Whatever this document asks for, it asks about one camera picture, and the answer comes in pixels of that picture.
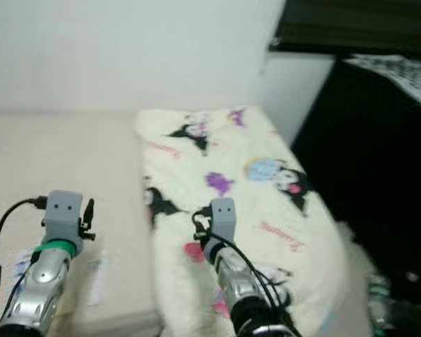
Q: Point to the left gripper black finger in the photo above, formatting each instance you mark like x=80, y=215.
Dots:
x=89, y=214

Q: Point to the cream cartoon print blanket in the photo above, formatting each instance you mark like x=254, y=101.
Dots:
x=245, y=137

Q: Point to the robot silver right arm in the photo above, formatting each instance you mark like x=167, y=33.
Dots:
x=238, y=281

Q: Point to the cream sheeted bed mattress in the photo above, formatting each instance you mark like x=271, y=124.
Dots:
x=42, y=154

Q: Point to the black desk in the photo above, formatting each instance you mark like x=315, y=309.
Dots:
x=365, y=175

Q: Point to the black and white keyboard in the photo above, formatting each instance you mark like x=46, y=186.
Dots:
x=400, y=74

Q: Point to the dark framed window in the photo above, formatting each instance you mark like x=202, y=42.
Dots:
x=351, y=24

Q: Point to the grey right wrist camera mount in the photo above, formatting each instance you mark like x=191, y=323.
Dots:
x=223, y=217

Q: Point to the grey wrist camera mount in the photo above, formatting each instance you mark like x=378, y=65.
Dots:
x=64, y=210
x=223, y=217

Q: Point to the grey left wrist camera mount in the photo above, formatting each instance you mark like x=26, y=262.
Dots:
x=64, y=210

